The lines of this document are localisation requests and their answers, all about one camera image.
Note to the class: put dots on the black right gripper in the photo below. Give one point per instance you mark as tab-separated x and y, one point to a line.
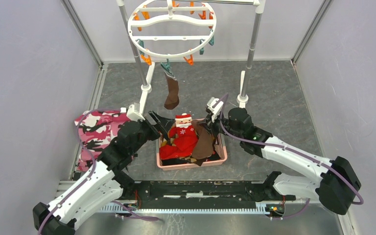
211	126

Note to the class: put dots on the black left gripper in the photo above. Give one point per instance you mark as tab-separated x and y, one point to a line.
168	122

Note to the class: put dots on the brown striped-cuff sock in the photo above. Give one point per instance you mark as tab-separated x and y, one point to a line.
172	99

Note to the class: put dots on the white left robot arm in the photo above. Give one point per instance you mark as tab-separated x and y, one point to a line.
104	182

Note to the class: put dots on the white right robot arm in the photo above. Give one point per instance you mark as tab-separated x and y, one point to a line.
333	182

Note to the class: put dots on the teal front clip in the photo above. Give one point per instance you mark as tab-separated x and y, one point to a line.
166	66

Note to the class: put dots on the orange front clip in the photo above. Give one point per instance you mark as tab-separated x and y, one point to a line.
189	59

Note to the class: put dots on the white round clip hanger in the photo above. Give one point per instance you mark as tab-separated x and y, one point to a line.
168	30

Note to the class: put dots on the red santa sock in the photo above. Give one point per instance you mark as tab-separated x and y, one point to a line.
182	139

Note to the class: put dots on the pink plastic basket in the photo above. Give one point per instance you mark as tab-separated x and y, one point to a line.
189	145

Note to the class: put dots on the argyle patterned sock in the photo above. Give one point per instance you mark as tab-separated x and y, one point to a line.
217	158

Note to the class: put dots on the pink camouflage folded garment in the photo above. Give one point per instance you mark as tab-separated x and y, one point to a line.
96	129

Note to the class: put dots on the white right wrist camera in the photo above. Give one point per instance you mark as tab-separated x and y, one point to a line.
214	107

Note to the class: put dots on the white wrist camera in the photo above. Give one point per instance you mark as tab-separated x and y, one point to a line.
214	107
133	112

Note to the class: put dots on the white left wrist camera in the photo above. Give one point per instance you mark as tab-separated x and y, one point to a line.
133	112

